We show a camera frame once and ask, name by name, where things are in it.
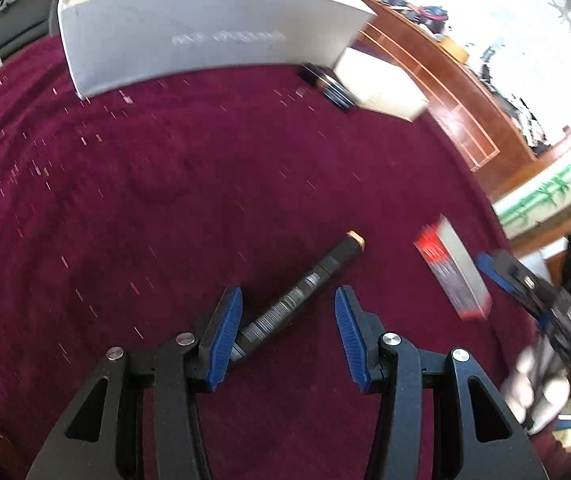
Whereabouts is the small black gadget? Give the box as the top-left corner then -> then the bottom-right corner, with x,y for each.
298,62 -> 353,111

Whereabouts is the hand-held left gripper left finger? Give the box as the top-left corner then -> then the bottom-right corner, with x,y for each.
26,286 -> 244,480

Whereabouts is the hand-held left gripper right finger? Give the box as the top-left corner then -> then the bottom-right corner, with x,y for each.
334,285 -> 546,480

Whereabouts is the bamboo wall painting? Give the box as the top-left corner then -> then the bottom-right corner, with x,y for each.
495,150 -> 571,236

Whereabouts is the white box red stripe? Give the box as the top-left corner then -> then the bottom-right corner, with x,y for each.
413,214 -> 493,321

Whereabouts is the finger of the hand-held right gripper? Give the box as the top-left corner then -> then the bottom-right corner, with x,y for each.
474,249 -> 559,318

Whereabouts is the small white cardboard box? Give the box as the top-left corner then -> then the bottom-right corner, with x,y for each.
333,47 -> 429,123

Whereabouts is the person's right hand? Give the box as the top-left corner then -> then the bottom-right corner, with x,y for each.
503,344 -> 571,436

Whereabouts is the cabinet-top clutter pile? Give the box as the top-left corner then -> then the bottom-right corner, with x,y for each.
380,0 -> 551,156

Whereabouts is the yellow box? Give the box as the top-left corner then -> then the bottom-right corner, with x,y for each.
439,35 -> 470,61

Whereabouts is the wooden brick-pattern cabinet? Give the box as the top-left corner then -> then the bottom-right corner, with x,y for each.
335,0 -> 541,173

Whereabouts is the maroon blanket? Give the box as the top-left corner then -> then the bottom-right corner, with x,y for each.
0,35 -> 566,480

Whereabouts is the large grey cardboard box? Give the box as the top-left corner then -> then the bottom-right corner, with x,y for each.
58,0 -> 379,101

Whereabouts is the black marker tan cap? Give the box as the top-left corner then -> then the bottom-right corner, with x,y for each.
230,230 -> 366,363

